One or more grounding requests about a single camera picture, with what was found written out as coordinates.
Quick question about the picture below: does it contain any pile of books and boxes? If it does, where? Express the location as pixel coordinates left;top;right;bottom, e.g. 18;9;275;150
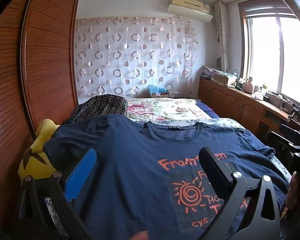
201;65;240;85

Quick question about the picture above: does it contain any dark circle-patterned folded cloth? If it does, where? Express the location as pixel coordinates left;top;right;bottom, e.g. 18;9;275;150
65;94;128;124

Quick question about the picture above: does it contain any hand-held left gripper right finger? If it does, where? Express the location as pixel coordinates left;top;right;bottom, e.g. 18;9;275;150
195;147;282;240

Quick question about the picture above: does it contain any wooden slatted wardrobe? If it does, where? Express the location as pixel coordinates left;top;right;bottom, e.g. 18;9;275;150
0;0;81;220

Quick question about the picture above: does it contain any pink floral bed sheet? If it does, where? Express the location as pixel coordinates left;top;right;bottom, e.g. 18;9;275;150
126;98;220;125

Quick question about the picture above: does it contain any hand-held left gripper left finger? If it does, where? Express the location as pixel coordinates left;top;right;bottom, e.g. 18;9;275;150
20;147;98;240

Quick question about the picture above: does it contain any cardboard box with blue cloth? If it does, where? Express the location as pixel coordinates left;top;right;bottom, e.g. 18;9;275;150
148;84;170;98

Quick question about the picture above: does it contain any yellow plush toy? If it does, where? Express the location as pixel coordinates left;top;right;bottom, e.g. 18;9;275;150
18;119;62;185

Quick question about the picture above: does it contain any grey device box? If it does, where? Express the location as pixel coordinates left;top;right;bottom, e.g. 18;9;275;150
264;91;285;104

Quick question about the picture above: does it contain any plain blue bed cover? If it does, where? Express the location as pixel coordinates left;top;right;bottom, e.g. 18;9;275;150
196;100;220;119

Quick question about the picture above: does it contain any pale window curtain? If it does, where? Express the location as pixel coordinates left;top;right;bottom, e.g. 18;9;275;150
214;1;230;72

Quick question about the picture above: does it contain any navy printed t-shirt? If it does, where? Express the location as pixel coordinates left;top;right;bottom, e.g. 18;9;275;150
41;115;290;240

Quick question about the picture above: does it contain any person's left hand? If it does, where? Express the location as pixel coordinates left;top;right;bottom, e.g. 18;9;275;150
129;231;150;240

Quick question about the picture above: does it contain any sheer circle-patterned wall curtain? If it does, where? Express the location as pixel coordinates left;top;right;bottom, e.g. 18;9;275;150
75;16;199;99

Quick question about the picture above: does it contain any blue floral blanket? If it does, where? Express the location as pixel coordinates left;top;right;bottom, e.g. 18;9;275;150
44;117;293;230

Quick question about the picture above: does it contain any person's right hand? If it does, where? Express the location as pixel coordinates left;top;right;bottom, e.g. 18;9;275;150
286;172;300;213

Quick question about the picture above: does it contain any white air conditioner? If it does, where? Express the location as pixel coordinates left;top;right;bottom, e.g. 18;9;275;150
167;0;213;22

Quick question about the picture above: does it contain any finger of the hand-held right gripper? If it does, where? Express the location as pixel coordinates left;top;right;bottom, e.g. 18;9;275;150
280;124;300;143
266;131;300;153

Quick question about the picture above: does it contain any wooden cabinet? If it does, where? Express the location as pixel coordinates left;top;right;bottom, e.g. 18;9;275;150
199;76;300;140

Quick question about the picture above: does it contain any window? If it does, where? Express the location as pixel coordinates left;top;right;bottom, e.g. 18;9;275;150
237;0;300;105

